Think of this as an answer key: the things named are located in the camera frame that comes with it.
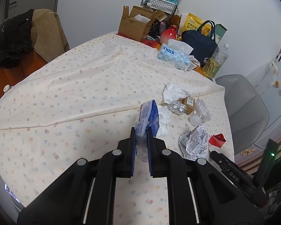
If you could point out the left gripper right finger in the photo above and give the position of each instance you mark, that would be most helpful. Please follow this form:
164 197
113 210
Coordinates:
197 192

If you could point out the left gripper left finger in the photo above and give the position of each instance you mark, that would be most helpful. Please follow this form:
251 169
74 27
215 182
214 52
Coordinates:
85 192

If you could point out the red torn paper package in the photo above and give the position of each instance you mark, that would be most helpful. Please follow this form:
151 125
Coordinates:
217 140

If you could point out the blue tissue pack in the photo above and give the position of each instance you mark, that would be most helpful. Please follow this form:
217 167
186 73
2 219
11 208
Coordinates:
148 118

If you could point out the crumpled printed paper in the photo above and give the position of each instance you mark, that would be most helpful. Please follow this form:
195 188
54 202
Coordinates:
193 144

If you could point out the grey upholstered chair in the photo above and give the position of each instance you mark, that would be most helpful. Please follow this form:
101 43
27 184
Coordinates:
247 113

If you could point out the crushed clear plastic bottle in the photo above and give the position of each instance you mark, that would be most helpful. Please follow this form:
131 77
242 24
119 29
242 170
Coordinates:
200 113

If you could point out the clear blister pack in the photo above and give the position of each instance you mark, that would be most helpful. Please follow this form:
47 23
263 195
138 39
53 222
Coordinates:
177 107

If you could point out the small brown cardboard box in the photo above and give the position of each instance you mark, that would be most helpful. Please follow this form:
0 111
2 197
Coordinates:
189 102

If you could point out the floral cream tablecloth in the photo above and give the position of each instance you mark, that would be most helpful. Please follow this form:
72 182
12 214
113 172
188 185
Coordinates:
81 105

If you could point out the crumpled white tissue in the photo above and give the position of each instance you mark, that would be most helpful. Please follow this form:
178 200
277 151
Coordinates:
173 92

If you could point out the clear patterned drink bottle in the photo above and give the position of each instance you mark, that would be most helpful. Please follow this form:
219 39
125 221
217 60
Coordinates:
216 61

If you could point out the blue Thick tissue box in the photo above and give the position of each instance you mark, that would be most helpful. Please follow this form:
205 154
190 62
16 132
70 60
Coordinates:
177 54

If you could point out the navy lunch bag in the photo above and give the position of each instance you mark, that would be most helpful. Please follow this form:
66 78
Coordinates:
203 46

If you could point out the red round ornament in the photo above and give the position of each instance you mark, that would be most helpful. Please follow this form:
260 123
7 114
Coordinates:
170 33

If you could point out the yellow snack bag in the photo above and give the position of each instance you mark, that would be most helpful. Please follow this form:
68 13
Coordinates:
193 22

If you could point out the brown and black clothes pile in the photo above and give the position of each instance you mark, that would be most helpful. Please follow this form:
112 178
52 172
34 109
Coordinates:
35 30

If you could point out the open cardboard box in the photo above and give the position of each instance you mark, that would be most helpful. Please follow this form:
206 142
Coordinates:
135 24

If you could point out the black wire basket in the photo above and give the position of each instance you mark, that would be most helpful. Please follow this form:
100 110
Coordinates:
166 6

